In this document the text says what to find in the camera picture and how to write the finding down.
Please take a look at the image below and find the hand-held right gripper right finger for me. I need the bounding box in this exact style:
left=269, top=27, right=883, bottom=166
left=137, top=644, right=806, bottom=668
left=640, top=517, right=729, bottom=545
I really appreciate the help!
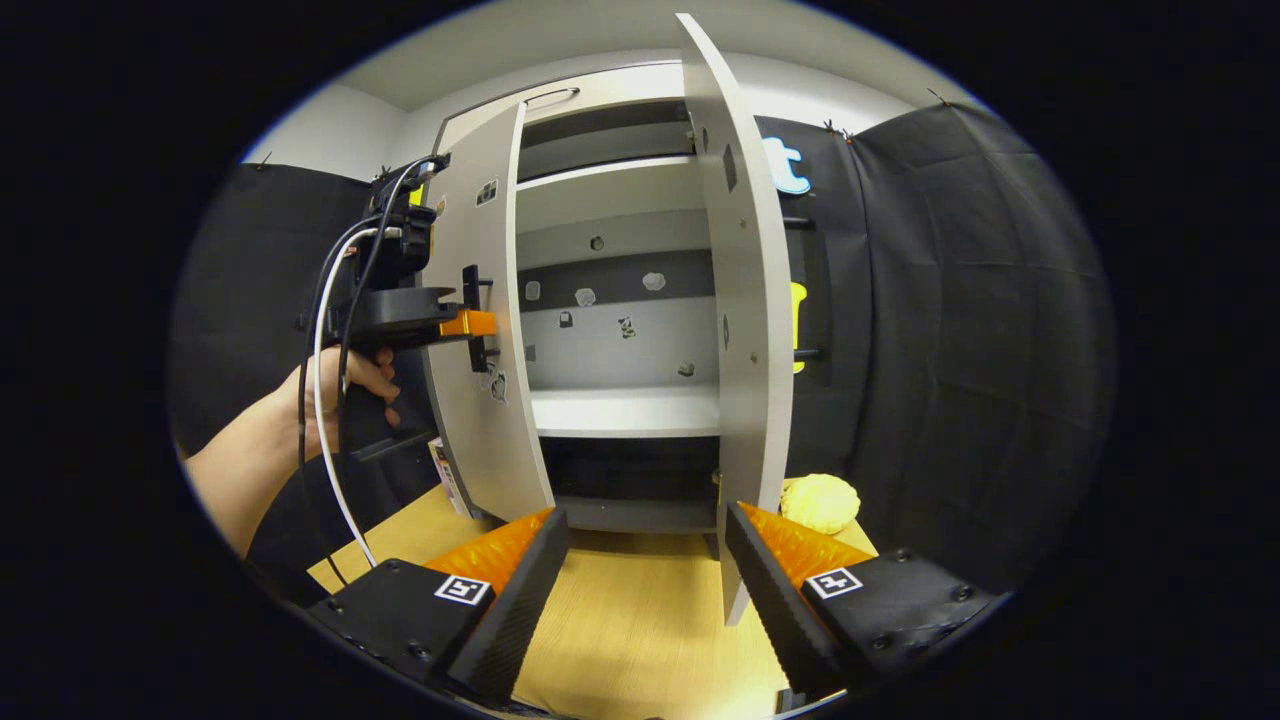
left=725, top=502, right=1001, bottom=701

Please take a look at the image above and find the grey cabinet door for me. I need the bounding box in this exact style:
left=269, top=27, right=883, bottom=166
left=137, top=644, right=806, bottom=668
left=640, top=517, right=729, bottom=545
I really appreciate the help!
left=675, top=12, right=831, bottom=626
left=418, top=100, right=556, bottom=523

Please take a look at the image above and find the white cable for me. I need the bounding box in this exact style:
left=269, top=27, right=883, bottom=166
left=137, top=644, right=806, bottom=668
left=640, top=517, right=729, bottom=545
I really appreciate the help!
left=313, top=226, right=401, bottom=571

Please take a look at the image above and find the black backdrop cloth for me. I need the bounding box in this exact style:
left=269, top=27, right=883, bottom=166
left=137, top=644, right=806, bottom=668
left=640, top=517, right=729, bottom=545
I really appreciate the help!
left=170, top=100, right=1119, bottom=601

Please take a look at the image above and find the white printed box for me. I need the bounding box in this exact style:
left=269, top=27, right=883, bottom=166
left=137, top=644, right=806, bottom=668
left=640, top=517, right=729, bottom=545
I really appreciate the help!
left=428, top=437, right=471, bottom=519

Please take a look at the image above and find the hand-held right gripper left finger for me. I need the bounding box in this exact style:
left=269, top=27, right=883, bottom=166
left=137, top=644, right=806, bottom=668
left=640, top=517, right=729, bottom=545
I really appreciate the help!
left=305, top=507, right=571, bottom=704

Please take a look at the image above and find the black cable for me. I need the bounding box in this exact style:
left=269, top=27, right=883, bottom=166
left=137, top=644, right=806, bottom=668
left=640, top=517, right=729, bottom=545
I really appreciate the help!
left=335, top=152, right=453, bottom=451
left=296, top=210, right=386, bottom=591

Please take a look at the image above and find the grey double-door shoe cabinet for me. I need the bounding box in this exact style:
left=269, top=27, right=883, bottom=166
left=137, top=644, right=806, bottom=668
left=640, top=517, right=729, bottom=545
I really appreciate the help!
left=418, top=12, right=836, bottom=626

